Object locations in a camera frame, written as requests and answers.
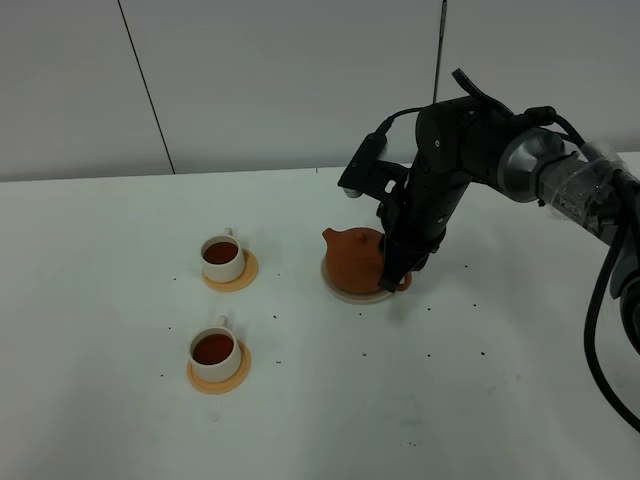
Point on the near orange saucer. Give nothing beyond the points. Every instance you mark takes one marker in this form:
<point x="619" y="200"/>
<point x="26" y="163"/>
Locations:
<point x="219" y="388"/>

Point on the far orange saucer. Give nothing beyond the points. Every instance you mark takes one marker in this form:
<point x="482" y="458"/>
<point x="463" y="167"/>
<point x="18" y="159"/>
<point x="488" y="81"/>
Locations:
<point x="246" y="278"/>

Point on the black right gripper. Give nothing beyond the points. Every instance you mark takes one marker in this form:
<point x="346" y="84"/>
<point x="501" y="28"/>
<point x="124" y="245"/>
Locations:
<point x="458" y="141"/>

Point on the white teacup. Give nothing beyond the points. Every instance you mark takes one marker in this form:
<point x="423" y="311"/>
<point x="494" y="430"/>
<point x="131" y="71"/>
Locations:
<point x="222" y="257"/>
<point x="214" y="353"/>

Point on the far white teacup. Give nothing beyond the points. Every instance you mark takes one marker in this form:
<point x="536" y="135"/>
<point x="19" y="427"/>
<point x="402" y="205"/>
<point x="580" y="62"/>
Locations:
<point x="222" y="257"/>

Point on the beige round teapot coaster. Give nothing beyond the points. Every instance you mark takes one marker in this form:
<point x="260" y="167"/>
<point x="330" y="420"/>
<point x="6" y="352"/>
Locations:
<point x="351" y="298"/>

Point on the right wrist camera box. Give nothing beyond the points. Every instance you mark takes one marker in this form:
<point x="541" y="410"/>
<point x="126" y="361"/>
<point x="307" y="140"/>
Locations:
<point x="367" y="174"/>

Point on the brown clay teapot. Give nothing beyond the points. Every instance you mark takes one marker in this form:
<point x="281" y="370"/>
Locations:
<point x="353" y="261"/>

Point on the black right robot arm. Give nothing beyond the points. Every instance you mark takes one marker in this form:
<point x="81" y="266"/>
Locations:
<point x="535" y="156"/>

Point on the near white teacup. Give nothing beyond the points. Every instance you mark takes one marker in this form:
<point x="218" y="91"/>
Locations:
<point x="214" y="353"/>

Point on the orange saucer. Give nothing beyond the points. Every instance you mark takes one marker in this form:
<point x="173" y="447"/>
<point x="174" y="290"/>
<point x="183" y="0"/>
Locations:
<point x="246" y="278"/>
<point x="219" y="388"/>

